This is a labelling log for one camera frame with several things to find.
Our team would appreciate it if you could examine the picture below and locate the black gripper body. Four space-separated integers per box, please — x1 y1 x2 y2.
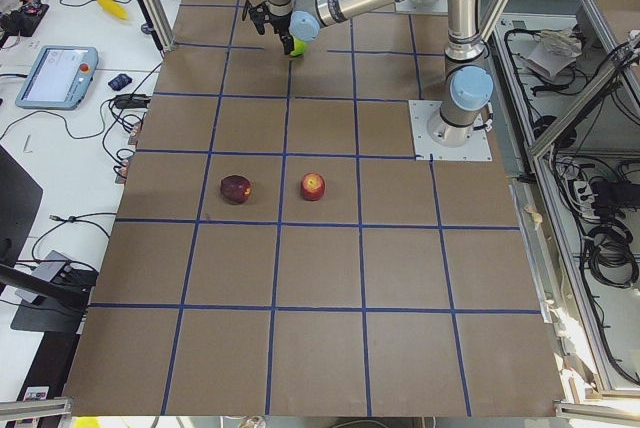
249 2 291 38

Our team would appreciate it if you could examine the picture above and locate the green apple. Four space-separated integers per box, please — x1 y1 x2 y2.
290 38 307 57

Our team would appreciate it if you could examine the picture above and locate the red yellow apple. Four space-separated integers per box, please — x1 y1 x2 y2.
300 173 326 201

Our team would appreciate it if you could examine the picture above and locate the dark red apple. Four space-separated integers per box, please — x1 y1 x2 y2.
219 175 252 204

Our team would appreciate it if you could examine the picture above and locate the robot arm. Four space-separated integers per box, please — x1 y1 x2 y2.
242 0 493 133

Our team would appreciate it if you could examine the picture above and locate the yellow toy corn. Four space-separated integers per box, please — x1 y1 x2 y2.
96 0 129 20

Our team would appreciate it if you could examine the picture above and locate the near teach pendant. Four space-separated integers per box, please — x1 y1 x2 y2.
15 45 99 111

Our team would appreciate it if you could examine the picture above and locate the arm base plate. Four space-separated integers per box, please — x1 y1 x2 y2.
394 0 448 16
408 100 493 162

